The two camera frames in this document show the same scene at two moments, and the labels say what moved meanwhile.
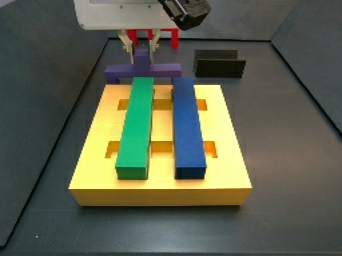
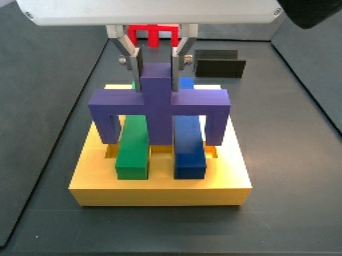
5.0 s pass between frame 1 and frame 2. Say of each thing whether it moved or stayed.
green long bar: stayed
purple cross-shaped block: moved
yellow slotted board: stayed
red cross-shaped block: stayed
